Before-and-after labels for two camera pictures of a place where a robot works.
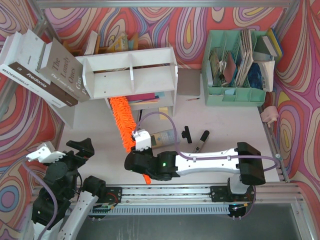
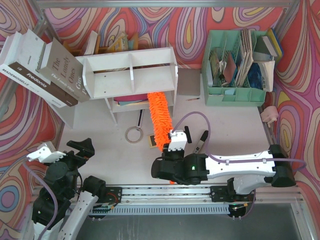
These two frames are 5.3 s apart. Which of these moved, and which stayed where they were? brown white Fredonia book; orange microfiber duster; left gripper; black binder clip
Moved: orange microfiber duster
Stayed: black binder clip; brown white Fredonia book; left gripper
